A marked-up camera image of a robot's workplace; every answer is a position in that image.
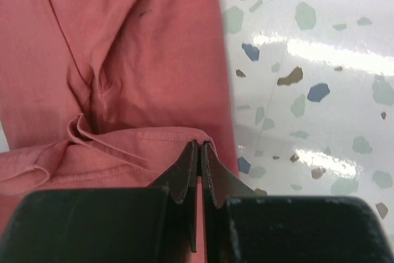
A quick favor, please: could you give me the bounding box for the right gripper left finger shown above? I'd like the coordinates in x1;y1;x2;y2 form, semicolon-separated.
149;140;199;253

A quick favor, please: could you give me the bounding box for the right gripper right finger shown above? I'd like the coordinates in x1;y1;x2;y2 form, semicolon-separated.
200;141;256;209

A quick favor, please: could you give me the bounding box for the salmon pink t shirt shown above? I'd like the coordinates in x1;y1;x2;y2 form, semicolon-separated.
1;0;238;262

